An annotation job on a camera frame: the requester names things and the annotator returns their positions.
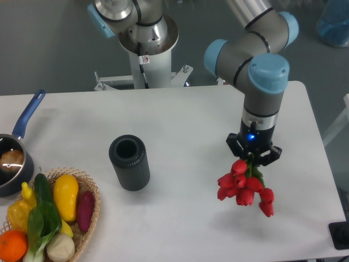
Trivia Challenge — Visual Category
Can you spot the beige garlic bulb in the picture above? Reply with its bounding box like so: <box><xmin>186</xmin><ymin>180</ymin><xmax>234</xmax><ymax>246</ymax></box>
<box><xmin>46</xmin><ymin>233</ymin><xmax>75</xmax><ymax>262</ymax></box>

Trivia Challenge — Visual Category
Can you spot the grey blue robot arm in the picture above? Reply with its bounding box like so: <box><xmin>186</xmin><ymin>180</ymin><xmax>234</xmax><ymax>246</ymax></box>
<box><xmin>87</xmin><ymin>1</ymin><xmax>299</xmax><ymax>166</ymax></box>

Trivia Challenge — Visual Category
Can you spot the purple sweet potato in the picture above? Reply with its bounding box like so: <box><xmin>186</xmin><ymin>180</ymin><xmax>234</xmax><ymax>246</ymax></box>
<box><xmin>76</xmin><ymin>190</ymin><xmax>95</xmax><ymax>233</ymax></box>

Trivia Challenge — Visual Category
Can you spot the green bok choy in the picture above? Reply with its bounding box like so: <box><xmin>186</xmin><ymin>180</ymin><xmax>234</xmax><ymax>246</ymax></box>
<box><xmin>23</xmin><ymin>201</ymin><xmax>62</xmax><ymax>261</ymax></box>

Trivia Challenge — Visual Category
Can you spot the yellow banana tip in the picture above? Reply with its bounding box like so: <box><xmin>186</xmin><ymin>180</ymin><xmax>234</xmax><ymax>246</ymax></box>
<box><xmin>59</xmin><ymin>220</ymin><xmax>74</xmax><ymax>238</ymax></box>

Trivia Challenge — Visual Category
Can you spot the green cucumber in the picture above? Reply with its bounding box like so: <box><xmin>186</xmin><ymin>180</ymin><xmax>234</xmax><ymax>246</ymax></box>
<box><xmin>34</xmin><ymin>173</ymin><xmax>55</xmax><ymax>206</ymax></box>

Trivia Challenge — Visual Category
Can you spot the yellow bell pepper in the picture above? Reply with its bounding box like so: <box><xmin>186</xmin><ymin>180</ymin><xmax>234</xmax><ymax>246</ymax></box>
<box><xmin>7</xmin><ymin>200</ymin><xmax>33</xmax><ymax>233</ymax></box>

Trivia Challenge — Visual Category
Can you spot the orange fruit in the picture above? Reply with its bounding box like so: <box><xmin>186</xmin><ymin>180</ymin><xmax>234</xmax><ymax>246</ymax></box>
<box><xmin>1</xmin><ymin>230</ymin><xmax>28</xmax><ymax>261</ymax></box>

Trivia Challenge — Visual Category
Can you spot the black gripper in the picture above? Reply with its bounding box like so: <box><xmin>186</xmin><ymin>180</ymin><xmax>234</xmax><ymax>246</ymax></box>
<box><xmin>226</xmin><ymin>121</ymin><xmax>282</xmax><ymax>166</ymax></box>

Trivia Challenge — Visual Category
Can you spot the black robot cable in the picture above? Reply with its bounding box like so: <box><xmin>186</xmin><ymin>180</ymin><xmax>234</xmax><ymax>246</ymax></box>
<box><xmin>137</xmin><ymin>42</ymin><xmax>150</xmax><ymax>89</ymax></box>

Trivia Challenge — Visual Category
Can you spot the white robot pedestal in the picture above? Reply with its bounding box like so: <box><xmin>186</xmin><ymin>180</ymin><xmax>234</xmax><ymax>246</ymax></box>
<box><xmin>94</xmin><ymin>14</ymin><xmax>194</xmax><ymax>91</ymax></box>

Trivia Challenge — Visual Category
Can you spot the white frame at right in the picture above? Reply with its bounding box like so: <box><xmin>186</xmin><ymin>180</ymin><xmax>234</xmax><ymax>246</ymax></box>
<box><xmin>322</xmin><ymin>94</ymin><xmax>348</xmax><ymax>147</ymax></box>

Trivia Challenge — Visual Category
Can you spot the blue transparent container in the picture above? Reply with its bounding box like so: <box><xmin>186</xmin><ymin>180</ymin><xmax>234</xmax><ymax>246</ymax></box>
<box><xmin>316</xmin><ymin>0</ymin><xmax>348</xmax><ymax>47</ymax></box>

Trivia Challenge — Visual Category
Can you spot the red tulip bouquet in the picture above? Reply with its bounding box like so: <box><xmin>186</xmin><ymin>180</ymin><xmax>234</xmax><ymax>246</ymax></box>
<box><xmin>217</xmin><ymin>155</ymin><xmax>274</xmax><ymax>217</ymax></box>

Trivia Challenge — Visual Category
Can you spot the dark grey ribbed vase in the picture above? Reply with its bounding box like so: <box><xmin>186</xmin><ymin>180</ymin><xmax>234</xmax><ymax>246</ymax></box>
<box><xmin>109</xmin><ymin>134</ymin><xmax>151</xmax><ymax>191</ymax></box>

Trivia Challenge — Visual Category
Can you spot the black device at edge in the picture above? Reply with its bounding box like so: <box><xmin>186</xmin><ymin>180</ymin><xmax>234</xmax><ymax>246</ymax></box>
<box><xmin>328</xmin><ymin>221</ymin><xmax>348</xmax><ymax>250</ymax></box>

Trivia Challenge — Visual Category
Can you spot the small yellow squash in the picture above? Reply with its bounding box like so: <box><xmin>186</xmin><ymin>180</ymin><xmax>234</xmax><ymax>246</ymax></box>
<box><xmin>21</xmin><ymin>182</ymin><xmax>37</xmax><ymax>207</ymax></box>

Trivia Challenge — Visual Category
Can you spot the yellow mango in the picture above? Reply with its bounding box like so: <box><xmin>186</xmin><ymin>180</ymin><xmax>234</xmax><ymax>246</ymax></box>
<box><xmin>53</xmin><ymin>174</ymin><xmax>79</xmax><ymax>222</ymax></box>

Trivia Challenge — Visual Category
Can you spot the brown bread roll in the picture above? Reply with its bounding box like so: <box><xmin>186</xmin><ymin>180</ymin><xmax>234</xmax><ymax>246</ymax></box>
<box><xmin>1</xmin><ymin>150</ymin><xmax>24</xmax><ymax>172</ymax></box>

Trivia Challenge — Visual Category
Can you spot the blue handled saucepan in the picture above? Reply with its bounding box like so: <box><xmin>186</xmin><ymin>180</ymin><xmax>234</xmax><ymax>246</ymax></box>
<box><xmin>1</xmin><ymin>90</ymin><xmax>46</xmax><ymax>197</ymax></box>

